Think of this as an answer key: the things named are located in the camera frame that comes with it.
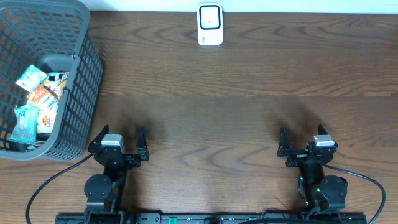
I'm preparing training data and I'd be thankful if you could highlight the large beige snack bag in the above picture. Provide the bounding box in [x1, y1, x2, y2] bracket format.
[36, 72, 69, 134]

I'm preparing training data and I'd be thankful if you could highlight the orange tissue pack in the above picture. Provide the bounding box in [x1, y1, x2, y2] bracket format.
[27, 85, 58, 110]

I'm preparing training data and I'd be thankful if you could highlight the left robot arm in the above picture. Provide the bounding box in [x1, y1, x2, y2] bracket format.
[84, 125, 149, 223]

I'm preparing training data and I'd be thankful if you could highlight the left black cable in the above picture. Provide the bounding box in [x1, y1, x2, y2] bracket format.
[25, 152, 94, 224]

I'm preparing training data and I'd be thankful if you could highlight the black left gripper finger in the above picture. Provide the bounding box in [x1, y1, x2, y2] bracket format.
[136, 127, 148, 155]
[89, 124, 109, 146]

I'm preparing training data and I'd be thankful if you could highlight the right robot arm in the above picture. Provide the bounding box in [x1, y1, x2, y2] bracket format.
[277, 125, 348, 221]

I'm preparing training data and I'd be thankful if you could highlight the right black cable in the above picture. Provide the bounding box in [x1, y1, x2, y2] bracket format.
[317, 158, 387, 224]

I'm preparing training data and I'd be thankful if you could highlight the mint green wipes pack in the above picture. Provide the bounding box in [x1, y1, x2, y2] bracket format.
[9, 105, 39, 144]

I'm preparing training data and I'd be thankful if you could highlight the grey plastic shopping basket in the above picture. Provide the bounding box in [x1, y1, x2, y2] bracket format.
[1, 1, 103, 161]

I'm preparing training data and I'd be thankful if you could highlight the white barcode scanner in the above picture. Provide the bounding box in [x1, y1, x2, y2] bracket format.
[197, 3, 224, 46]

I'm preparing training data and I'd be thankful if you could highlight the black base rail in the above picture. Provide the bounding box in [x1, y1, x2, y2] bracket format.
[55, 210, 366, 224]

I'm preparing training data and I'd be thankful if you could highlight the teal white tissue pack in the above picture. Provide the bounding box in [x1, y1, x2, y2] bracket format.
[16, 65, 47, 93]

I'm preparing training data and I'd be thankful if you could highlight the black cable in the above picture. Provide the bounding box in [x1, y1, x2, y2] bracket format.
[25, 152, 94, 224]
[317, 158, 387, 224]

